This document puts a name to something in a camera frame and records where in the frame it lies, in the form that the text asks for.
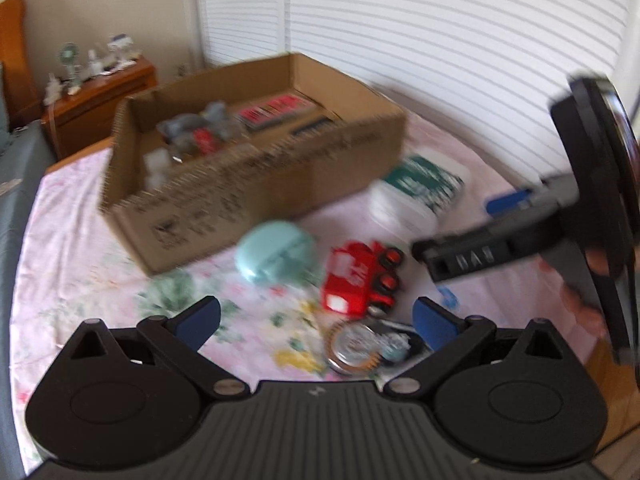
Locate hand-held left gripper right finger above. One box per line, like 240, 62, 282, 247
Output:
382, 296, 571, 402

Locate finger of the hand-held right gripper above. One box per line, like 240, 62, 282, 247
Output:
486, 174, 581, 222

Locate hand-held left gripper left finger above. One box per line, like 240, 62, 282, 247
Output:
70, 296, 249, 402

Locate round tape measure gadget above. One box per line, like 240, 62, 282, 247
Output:
322, 319, 431, 377

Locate red toy fire truck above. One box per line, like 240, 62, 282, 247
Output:
320, 241, 406, 317

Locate teal round case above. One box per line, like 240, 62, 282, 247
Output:
235, 221, 317, 286

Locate white plastic bottle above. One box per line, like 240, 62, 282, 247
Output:
369, 155, 471, 233

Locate brown cardboard box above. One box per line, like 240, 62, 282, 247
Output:
99, 52, 407, 277

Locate clear plastic jar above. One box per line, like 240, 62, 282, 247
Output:
142, 150, 171, 188

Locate grey elephant toy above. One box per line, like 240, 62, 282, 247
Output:
157, 101, 236, 142

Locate small black clip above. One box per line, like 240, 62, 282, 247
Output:
290, 115, 333, 137

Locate red card game box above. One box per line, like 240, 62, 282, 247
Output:
237, 94, 311, 131

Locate person's right hand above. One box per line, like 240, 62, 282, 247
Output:
537, 252, 611, 338

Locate white louvered closet door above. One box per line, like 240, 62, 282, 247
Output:
285, 0, 640, 196
197, 0, 292, 68

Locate grey-blue bed sheet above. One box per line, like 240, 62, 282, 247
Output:
0, 120, 57, 480

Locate wooden nightstand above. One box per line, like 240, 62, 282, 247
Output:
42, 57, 158, 161

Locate white phone stand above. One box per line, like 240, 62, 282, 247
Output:
107, 35, 137, 68

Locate small green fan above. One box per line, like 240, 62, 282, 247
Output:
57, 42, 81, 93

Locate wooden headboard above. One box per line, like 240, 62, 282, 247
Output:
0, 0, 43, 128

